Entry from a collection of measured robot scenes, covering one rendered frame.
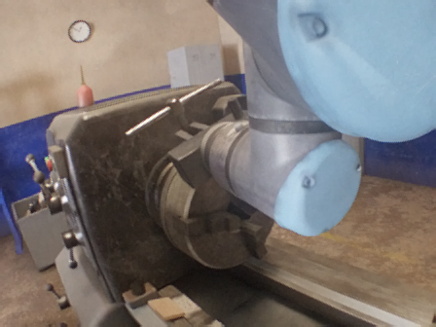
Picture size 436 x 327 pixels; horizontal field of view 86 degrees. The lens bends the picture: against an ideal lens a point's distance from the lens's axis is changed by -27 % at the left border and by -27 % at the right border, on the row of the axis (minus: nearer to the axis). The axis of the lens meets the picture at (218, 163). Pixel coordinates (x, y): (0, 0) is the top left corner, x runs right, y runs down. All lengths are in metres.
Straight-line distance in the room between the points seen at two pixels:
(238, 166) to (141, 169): 0.42
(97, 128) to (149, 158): 0.15
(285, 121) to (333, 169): 0.06
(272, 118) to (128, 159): 0.48
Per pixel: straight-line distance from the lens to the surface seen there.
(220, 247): 0.60
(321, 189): 0.25
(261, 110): 0.25
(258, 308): 0.89
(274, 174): 0.25
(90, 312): 0.90
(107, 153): 0.66
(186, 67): 4.10
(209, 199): 0.55
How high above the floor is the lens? 1.36
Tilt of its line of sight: 16 degrees down
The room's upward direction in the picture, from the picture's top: 8 degrees counter-clockwise
